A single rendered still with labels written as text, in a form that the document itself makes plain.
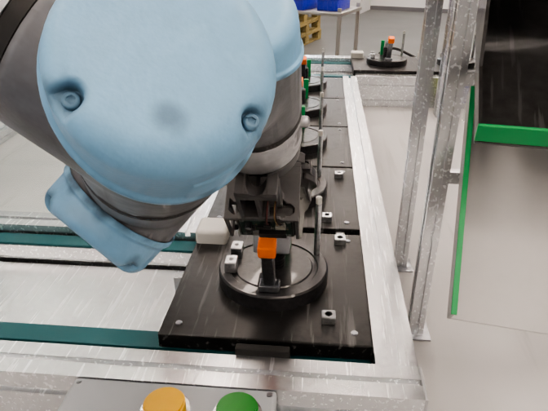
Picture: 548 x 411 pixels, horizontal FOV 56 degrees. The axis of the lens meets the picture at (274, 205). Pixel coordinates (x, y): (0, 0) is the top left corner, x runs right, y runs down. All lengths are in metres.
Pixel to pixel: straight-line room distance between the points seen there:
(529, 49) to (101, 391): 0.58
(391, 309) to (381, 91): 1.22
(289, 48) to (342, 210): 0.56
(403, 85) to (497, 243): 1.22
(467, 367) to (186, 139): 0.65
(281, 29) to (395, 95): 1.50
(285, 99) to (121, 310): 0.47
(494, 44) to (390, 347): 0.36
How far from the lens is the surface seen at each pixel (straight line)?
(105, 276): 0.82
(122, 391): 0.57
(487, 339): 0.82
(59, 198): 0.31
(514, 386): 0.76
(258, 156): 0.40
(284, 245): 0.62
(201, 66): 0.16
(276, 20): 0.32
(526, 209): 0.66
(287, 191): 0.49
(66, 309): 0.77
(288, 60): 0.33
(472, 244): 0.64
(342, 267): 0.71
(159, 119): 0.16
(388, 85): 1.80
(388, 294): 0.69
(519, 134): 0.54
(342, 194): 0.91
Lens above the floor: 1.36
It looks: 27 degrees down
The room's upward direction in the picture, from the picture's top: straight up
